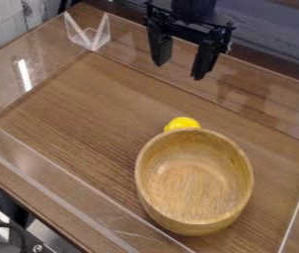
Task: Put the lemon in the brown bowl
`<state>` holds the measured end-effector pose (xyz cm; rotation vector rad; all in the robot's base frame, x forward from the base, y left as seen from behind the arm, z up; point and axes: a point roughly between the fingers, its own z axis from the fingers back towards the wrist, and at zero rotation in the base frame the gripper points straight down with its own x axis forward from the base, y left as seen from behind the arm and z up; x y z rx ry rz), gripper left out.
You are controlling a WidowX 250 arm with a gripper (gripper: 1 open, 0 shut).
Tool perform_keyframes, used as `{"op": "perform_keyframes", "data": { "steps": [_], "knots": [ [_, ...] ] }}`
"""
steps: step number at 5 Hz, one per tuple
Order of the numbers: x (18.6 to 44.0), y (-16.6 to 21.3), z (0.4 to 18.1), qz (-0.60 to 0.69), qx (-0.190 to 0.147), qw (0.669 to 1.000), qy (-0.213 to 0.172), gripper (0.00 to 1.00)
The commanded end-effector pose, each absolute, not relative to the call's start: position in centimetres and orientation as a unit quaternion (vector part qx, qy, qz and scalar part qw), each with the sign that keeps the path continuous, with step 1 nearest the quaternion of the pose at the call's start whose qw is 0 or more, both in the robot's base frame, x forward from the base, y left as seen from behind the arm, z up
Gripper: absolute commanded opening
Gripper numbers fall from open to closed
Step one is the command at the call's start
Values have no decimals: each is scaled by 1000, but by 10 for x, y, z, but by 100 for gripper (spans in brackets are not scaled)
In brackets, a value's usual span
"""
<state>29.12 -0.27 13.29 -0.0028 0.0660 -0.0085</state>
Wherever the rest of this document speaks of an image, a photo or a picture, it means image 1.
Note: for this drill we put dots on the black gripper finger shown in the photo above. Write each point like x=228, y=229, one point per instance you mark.
x=205, y=59
x=161, y=44

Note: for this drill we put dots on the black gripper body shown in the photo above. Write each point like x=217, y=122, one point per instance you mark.
x=192, y=20

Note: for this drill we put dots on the yellow lemon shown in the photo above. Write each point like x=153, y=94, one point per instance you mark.
x=180, y=123

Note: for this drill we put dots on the brown wooden bowl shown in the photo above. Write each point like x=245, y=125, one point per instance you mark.
x=195, y=180

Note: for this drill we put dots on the clear acrylic tray enclosure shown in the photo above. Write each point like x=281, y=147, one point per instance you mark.
x=84, y=101

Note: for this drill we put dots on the black table frame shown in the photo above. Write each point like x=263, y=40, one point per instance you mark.
x=22, y=216

